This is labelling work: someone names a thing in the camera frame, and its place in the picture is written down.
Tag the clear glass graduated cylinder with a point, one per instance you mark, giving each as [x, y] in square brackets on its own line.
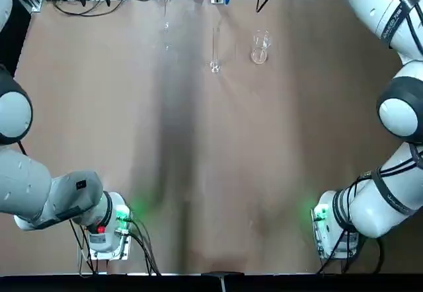
[215, 67]

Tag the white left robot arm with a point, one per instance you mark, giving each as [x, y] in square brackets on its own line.
[26, 186]

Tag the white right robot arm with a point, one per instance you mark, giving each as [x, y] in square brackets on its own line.
[380, 212]

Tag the clear glass beaker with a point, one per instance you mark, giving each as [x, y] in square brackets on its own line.
[258, 57]

